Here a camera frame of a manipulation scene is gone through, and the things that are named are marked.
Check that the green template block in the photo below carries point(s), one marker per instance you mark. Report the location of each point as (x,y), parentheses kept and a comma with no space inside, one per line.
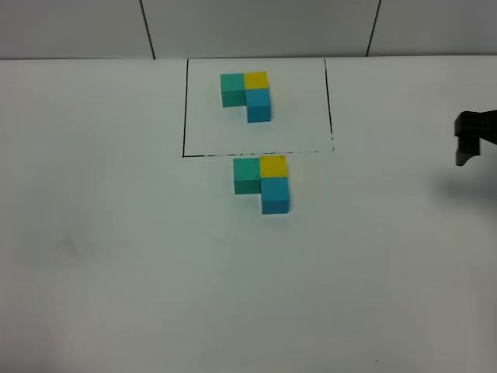
(232,90)

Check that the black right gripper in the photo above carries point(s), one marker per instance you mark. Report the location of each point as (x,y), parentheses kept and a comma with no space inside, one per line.
(469,128)

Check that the blue template block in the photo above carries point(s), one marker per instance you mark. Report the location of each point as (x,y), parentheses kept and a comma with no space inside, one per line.
(258,105)

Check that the yellow template block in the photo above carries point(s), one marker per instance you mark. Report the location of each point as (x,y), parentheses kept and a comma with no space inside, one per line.
(256,80)

